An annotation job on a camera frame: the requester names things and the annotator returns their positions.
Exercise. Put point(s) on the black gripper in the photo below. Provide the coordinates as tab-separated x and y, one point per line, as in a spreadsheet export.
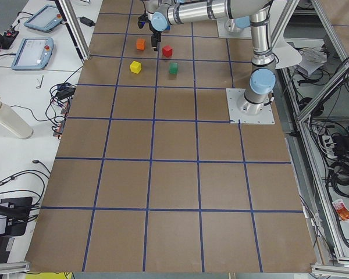
155	36

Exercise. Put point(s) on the red block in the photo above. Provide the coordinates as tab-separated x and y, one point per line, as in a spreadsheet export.
167	51

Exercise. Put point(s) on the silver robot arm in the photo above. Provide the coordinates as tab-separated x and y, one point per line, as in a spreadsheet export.
237	25
161	14

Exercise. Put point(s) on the orange block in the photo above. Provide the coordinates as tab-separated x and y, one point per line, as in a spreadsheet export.
140	44

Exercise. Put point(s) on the green block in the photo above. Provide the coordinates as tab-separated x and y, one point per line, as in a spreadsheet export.
173	68

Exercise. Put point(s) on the yellow block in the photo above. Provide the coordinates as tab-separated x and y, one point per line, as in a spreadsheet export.
135	67

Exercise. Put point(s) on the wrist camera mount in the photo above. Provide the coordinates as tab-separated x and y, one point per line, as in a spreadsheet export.
142	19

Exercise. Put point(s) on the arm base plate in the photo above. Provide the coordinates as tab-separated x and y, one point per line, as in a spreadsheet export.
242	112
223	33

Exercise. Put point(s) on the aluminium frame post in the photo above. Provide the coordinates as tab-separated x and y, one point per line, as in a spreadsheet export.
68	15

